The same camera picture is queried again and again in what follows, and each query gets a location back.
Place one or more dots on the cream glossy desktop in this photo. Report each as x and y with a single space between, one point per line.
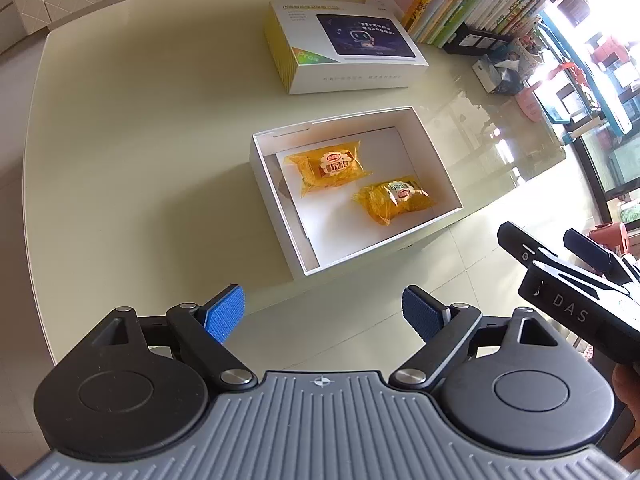
150 160

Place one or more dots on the tissue box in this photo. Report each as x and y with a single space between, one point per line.
500 74

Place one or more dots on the white open cardboard box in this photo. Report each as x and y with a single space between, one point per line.
280 220

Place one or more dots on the white printed box lid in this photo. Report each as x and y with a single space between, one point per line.
345 40

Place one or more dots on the pink paper card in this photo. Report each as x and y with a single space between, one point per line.
529 104

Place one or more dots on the teal frame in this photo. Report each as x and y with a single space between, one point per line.
590 105

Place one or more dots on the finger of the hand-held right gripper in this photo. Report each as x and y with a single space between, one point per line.
525 244
587 250

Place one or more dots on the person's right hand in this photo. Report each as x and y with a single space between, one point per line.
627 385

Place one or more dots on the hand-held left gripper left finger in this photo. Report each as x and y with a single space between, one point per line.
226 311

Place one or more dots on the red container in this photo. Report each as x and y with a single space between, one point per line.
607 239

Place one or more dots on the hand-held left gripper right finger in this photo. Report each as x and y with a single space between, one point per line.
419 311

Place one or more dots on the black desktop holder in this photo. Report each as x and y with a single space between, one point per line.
475 39

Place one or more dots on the white cabinet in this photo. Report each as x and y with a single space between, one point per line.
60 10

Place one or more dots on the row of books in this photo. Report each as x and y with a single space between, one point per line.
480 5

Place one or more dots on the yellow bread packet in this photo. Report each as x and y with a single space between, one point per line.
392 199
327 166

